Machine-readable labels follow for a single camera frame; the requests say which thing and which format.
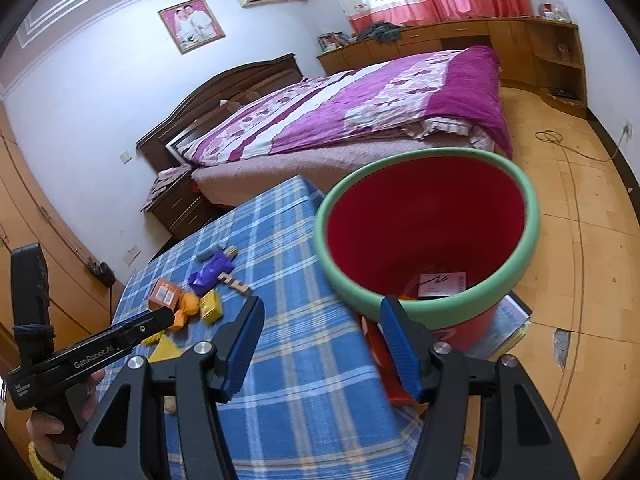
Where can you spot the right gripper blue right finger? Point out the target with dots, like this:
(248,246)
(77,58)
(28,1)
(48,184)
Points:
(410,346)

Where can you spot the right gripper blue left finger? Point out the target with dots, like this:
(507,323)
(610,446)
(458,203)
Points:
(235,344)

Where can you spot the yellow ginger box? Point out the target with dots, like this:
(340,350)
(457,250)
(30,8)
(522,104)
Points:
(211,309)

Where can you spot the wooden block strip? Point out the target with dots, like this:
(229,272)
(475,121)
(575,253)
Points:
(235,284)

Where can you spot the orange foam net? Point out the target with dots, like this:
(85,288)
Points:
(188,306)

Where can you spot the yellow foam net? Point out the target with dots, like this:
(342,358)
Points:
(164,348)

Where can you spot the purple plastic wrapper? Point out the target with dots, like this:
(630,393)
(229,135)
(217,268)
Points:
(204,280)

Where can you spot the orange cardboard box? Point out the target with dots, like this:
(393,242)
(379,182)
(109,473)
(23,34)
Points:
(164,294)

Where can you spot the light blue tube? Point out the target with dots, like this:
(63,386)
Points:
(209,252)

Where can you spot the person left hand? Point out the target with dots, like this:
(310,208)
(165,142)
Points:
(42,426)

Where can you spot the peanut shell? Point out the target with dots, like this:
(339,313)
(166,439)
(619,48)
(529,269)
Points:
(231,252)
(170,405)

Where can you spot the books under bin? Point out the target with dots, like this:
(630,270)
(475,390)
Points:
(507,327)

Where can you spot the blue plaid cloth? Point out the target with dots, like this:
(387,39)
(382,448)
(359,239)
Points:
(312,405)

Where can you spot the red bin with green rim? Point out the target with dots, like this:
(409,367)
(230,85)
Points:
(449,231)

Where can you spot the black bag on wardrobe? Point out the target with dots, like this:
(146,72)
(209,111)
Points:
(102,272)

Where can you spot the dark wooden nightstand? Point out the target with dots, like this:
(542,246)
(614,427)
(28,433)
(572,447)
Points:
(183,209)

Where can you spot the large wooden wardrobe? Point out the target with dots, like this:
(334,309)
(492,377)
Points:
(79,304)

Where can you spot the folded cloth on nightstand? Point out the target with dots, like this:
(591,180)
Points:
(164,179)

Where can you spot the wooden bed with headboard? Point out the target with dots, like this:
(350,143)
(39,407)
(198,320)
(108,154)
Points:
(224,94)

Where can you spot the purple floral quilt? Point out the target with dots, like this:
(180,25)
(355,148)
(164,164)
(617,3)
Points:
(354,104)

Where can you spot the dark clothes pile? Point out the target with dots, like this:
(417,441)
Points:
(381,32)

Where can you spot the books on cabinet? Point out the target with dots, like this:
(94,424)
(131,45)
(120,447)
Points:
(333,40)

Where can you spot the framed wedding photo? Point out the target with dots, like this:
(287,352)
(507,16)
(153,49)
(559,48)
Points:
(191,24)

